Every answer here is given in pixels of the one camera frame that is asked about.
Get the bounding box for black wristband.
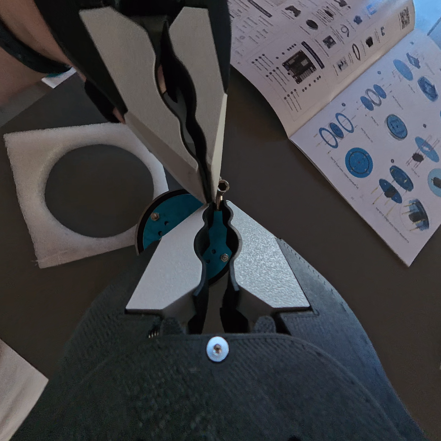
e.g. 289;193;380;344
0;21;72;77

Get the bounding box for small metal socket wrench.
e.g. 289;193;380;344
214;179;231;211

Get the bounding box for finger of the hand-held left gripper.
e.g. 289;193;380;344
79;6;212;204
161;8;229;203

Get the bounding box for round blue base plate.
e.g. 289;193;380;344
135;189;242;287

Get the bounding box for open instruction booklet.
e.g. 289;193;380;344
227;0;441;267

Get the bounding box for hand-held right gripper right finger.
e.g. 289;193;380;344
220;201;309;334

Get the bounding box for white foam packing piece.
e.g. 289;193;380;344
3;122;170;269

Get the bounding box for dark grey desk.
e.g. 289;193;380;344
0;0;441;441

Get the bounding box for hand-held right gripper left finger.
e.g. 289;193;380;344
126;203;210;334

